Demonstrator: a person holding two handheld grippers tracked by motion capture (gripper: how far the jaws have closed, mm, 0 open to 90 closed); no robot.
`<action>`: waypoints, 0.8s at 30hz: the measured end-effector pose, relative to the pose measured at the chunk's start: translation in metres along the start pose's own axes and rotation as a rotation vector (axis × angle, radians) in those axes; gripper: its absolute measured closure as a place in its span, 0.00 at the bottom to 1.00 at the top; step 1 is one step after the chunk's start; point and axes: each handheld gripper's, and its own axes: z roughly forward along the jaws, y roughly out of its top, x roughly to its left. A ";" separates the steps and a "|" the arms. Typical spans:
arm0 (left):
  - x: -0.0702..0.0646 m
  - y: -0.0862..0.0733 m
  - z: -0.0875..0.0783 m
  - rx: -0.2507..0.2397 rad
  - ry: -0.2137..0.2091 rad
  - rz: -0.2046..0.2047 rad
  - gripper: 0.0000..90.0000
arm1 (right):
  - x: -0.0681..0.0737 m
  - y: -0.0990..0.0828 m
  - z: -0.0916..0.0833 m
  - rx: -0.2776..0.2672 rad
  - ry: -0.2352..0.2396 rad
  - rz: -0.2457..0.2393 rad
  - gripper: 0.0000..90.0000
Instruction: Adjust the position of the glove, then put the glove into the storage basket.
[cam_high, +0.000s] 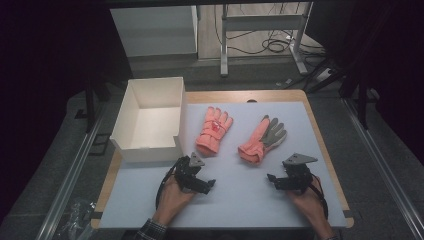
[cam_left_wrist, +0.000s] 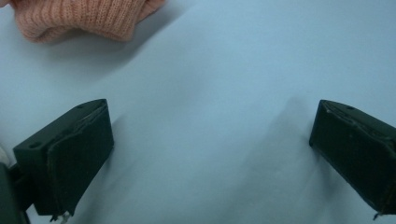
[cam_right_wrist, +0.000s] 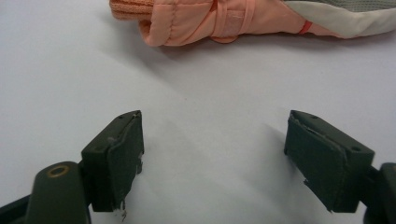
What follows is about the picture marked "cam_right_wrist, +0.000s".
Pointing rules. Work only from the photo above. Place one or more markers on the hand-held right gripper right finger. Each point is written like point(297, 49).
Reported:
point(323, 161)

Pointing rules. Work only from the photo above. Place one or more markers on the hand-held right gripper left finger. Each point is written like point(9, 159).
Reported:
point(123, 161)

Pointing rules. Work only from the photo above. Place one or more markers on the pink winter glove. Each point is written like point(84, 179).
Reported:
point(199, 21)

